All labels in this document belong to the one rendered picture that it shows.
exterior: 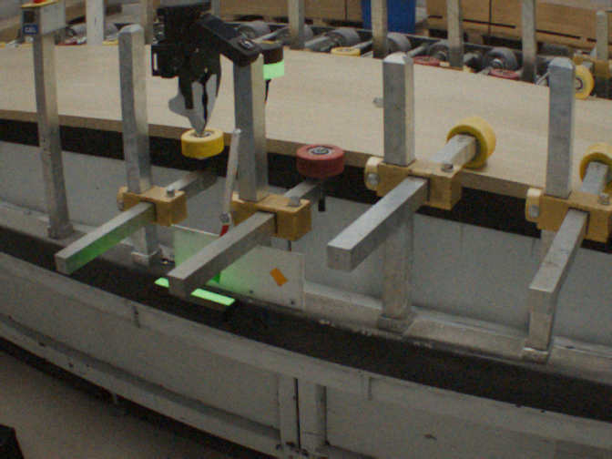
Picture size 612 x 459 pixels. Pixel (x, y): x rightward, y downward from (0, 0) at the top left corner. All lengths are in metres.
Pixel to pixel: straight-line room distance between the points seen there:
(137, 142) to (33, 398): 1.20
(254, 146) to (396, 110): 0.25
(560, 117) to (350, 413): 0.95
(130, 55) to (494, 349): 0.78
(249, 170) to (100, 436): 1.14
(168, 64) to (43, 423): 1.36
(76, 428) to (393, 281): 1.27
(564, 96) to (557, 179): 0.12
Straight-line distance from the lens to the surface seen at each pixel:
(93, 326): 2.17
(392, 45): 2.74
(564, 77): 1.04
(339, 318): 1.31
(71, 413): 2.32
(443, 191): 1.13
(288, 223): 1.27
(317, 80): 1.91
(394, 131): 1.14
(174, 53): 1.19
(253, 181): 1.29
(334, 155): 1.38
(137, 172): 1.44
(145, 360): 2.07
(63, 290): 1.80
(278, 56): 1.27
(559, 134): 1.06
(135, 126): 1.41
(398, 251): 1.21
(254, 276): 1.35
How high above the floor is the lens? 1.37
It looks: 25 degrees down
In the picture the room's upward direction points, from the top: 2 degrees counter-clockwise
